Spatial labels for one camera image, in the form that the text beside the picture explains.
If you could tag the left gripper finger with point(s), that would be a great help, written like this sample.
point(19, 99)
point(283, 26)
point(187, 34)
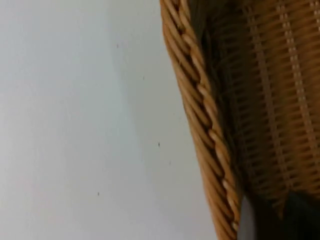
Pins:
point(287, 220)

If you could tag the pale brown wicker basket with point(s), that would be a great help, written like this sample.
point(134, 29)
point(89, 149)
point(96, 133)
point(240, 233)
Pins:
point(262, 100)

